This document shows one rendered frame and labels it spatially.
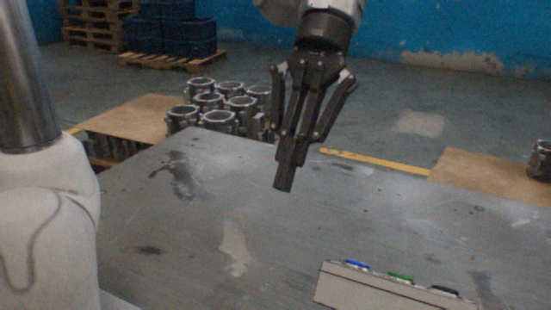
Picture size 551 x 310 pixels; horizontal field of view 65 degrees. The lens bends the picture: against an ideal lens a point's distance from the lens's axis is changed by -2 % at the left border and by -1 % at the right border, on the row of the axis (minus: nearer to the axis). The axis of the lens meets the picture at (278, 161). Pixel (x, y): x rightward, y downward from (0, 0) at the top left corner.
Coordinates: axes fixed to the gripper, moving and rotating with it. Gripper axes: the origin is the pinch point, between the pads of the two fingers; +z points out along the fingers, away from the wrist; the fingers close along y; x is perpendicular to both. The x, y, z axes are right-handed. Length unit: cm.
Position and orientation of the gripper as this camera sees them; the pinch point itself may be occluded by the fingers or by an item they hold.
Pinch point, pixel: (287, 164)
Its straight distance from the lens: 58.1
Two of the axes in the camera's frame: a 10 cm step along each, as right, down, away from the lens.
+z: -2.7, 9.5, -1.4
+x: 3.5, 2.3, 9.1
